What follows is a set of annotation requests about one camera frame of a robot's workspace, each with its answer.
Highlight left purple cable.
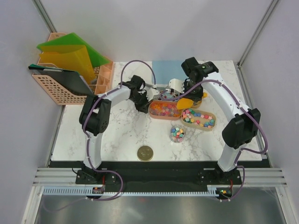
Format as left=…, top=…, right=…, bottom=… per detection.
left=81, top=60, right=157, bottom=206

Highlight aluminium frame rail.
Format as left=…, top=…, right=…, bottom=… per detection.
left=34, top=168, right=287, bottom=187

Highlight clear plastic jar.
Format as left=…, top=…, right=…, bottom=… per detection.
left=170, top=125, right=186, bottom=143

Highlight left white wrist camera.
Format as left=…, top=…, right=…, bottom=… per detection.
left=146, top=88, right=160, bottom=101

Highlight white cable duct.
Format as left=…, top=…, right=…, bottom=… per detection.
left=43, top=186, right=226, bottom=197

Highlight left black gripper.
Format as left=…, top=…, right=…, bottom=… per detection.
left=130, top=92, right=153, bottom=114

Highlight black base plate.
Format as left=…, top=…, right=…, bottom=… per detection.
left=50, top=160, right=270, bottom=192

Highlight pink file organizer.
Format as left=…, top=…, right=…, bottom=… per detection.
left=31, top=32, right=115, bottom=106

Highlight blue tray of lollipops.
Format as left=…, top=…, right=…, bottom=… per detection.
left=155, top=87, right=179, bottom=101

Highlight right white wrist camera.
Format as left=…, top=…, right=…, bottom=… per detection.
left=168, top=78, right=185, bottom=93

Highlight beige tray colourful candies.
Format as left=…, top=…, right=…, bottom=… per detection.
left=181, top=108, right=216, bottom=131

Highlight green plastic folder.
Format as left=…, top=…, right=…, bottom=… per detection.
left=37, top=33, right=111, bottom=68

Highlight pink tray star candies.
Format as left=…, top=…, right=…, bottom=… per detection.
left=149, top=101, right=182, bottom=120

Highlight blue clipboard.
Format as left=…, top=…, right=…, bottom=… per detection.
left=152, top=61, right=187, bottom=84

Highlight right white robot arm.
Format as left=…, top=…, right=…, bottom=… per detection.
left=181, top=57, right=261, bottom=184

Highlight yellow plastic folder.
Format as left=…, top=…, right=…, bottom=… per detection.
left=40, top=48, right=96, bottom=84

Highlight orange plastic scoop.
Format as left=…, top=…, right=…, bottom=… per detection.
left=177, top=98, right=194, bottom=110

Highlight gold jar lid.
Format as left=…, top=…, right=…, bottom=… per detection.
left=137, top=146, right=154, bottom=162

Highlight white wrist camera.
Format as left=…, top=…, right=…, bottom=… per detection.
left=168, top=78, right=185, bottom=93
left=146, top=88, right=160, bottom=101

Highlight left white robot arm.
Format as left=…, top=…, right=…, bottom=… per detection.
left=79, top=75, right=151, bottom=183

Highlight black folder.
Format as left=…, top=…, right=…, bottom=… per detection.
left=28, top=64, right=94, bottom=96

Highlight yellow tray jelly candies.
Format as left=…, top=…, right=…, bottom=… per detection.
left=191, top=100, right=202, bottom=109

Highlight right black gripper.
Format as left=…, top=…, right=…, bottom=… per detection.
left=180, top=81, right=203, bottom=102

